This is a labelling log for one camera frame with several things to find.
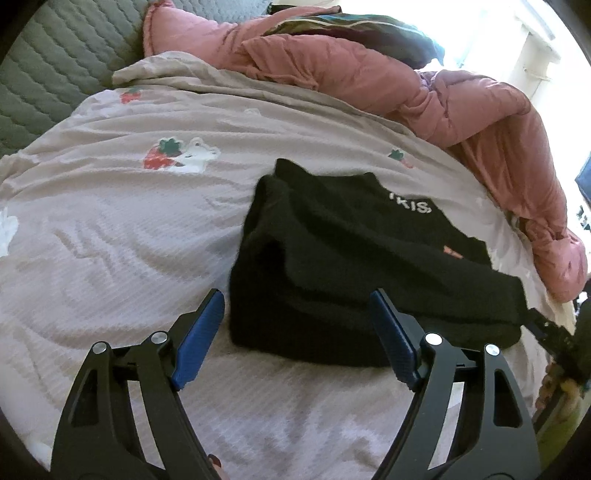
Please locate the person's green clothing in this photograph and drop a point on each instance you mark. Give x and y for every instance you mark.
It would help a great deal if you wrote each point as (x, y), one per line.
(561, 424)

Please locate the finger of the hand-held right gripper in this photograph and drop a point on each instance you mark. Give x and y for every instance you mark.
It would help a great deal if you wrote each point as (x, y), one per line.
(545, 332)

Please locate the person's left hand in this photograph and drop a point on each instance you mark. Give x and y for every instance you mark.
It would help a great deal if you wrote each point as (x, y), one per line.
(218, 468)

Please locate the grey quilted headboard cushion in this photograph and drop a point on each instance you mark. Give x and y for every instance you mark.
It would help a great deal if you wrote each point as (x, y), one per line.
(60, 60)

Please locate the pink duvet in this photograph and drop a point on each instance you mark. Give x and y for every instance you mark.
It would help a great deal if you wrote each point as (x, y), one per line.
(461, 87)

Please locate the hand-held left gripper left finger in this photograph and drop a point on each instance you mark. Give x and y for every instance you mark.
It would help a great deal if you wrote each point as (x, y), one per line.
(198, 341)

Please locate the dark green patterned pillow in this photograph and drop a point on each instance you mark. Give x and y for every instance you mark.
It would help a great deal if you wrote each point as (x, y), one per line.
(360, 27)

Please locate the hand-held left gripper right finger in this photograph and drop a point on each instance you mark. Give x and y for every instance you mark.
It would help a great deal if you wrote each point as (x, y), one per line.
(392, 341)

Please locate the black knit sweater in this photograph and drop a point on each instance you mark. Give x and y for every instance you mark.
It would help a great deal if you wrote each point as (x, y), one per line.
(346, 258)

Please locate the dark blue object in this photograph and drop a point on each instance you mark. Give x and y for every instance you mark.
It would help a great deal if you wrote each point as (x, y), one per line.
(585, 180)

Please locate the printed pale bed sheet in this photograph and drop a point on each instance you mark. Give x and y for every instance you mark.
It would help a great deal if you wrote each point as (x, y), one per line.
(115, 230)

